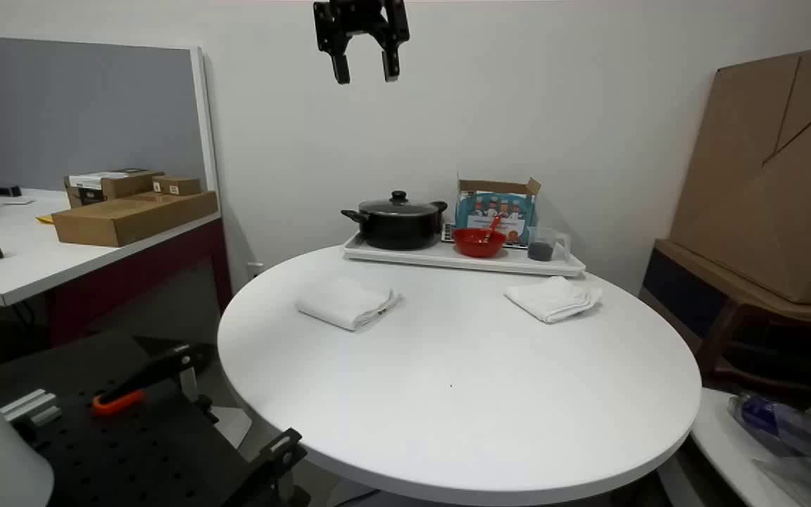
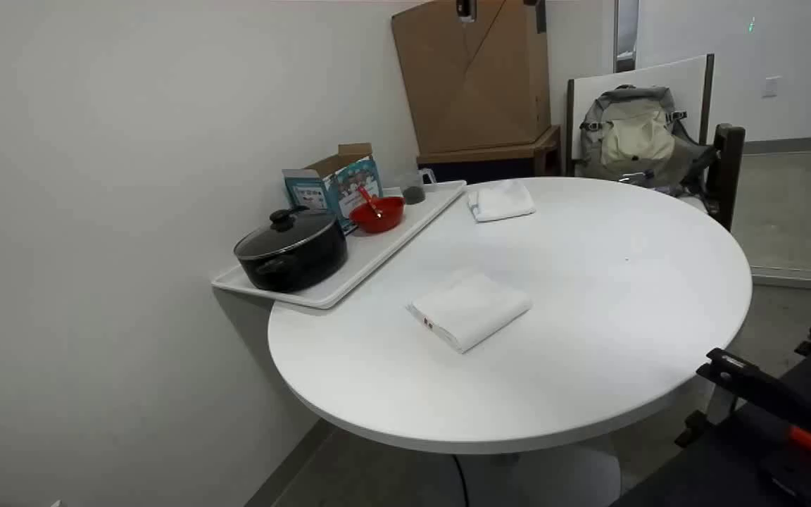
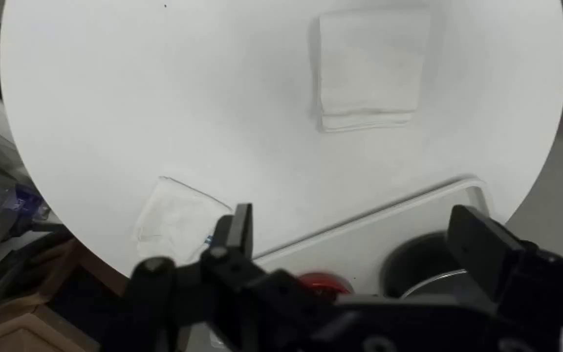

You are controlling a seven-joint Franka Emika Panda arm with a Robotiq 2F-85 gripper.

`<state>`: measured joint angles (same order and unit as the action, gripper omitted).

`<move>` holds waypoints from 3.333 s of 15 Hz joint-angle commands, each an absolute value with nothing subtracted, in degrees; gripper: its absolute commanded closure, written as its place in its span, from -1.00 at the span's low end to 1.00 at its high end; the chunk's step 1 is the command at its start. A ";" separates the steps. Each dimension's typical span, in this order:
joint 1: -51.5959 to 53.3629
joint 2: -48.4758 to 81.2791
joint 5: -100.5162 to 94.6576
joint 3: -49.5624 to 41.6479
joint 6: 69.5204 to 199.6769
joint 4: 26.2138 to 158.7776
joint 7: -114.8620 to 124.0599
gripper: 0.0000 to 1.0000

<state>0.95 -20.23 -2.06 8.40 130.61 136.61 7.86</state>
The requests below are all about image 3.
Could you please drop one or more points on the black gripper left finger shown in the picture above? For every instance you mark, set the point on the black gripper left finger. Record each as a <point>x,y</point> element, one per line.
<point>240,236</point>

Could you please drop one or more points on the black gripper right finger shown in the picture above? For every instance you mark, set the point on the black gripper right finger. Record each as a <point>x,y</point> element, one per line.
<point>490,251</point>

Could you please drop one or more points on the white towel with red tag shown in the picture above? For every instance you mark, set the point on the white towel with red tag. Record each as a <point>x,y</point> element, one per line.
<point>371,65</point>

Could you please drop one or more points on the small white folded cloth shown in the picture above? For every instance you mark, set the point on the small white folded cloth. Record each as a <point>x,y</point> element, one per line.
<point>175,226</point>

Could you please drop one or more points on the black cooking pot with lid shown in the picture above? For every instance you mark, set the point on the black cooking pot with lid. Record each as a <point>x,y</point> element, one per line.
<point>420,261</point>

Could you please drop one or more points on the red bowl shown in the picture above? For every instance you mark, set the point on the red bowl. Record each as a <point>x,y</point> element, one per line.
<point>324,284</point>

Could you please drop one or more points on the white rectangular tray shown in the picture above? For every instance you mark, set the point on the white rectangular tray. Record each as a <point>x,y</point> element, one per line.
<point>353,247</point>

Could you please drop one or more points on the brown wooden box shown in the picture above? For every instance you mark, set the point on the brown wooden box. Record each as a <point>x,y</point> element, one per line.
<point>21,326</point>

